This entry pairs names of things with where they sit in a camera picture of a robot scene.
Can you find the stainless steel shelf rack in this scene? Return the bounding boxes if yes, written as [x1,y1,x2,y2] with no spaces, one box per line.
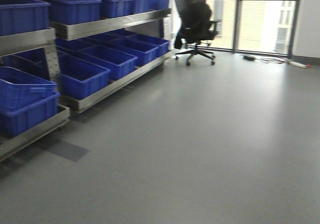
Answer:
[50,8,175,114]

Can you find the near stainless shelf rack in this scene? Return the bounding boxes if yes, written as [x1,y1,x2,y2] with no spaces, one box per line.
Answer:
[0,27,71,161]

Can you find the black office chair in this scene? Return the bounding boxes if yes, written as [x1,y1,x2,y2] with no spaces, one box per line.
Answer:
[174,0,221,66]

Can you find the black power adapter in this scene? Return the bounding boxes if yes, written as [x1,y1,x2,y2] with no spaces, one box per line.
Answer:
[243,54,256,61]

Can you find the white power strip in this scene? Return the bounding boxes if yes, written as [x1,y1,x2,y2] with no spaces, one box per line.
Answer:
[288,61,312,69]

